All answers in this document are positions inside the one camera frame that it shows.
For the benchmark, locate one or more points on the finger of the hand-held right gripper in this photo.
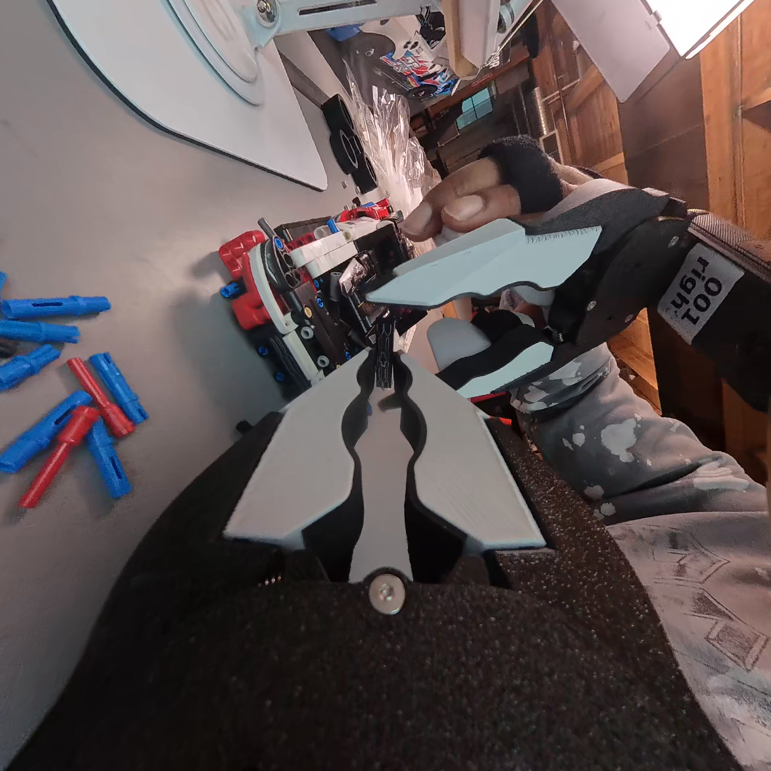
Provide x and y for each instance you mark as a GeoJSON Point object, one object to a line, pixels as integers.
{"type": "Point", "coordinates": [470, 265]}
{"type": "Point", "coordinates": [506, 367]}

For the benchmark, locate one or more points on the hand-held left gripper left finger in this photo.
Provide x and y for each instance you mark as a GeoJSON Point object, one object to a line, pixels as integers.
{"type": "Point", "coordinates": [289, 476]}

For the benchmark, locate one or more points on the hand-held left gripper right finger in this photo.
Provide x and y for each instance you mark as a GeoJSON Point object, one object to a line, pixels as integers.
{"type": "Point", "coordinates": [470, 476]}

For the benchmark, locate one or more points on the small black brick piece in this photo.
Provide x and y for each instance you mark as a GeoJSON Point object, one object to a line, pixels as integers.
{"type": "Point", "coordinates": [385, 355]}

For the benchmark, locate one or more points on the brick-built toy race car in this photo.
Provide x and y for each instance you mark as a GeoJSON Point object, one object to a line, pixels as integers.
{"type": "Point", "coordinates": [301, 289]}

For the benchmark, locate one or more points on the person's right forearm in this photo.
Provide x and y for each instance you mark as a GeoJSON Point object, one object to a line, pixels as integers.
{"type": "Point", "coordinates": [632, 439]}

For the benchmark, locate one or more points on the grey desk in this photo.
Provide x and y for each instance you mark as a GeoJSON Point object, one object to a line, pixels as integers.
{"type": "Point", "coordinates": [120, 241]}

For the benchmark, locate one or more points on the person's right hand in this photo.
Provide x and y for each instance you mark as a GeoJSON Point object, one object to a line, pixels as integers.
{"type": "Point", "coordinates": [458, 199]}

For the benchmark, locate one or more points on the black toy tyre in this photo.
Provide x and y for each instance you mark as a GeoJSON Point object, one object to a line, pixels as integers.
{"type": "Point", "coordinates": [367, 178]}
{"type": "Point", "coordinates": [352, 150]}
{"type": "Point", "coordinates": [338, 114]}

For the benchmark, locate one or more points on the clear plastic bags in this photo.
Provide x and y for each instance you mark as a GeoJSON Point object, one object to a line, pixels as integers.
{"type": "Point", "coordinates": [391, 138]}

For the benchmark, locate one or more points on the paned window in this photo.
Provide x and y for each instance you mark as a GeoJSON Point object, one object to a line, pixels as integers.
{"type": "Point", "coordinates": [476, 108]}

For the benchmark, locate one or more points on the printed toy car box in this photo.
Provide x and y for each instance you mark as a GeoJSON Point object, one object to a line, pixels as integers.
{"type": "Point", "coordinates": [418, 69]}

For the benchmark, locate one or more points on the pile of blue red pins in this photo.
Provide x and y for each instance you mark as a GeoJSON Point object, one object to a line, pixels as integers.
{"type": "Point", "coordinates": [72, 373]}

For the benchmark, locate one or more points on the person's grey sweatshirt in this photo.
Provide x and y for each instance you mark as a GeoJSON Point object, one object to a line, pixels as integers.
{"type": "Point", "coordinates": [711, 602]}

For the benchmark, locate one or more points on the white monitor stand base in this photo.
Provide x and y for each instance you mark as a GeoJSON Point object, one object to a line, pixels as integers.
{"type": "Point", "coordinates": [180, 108]}

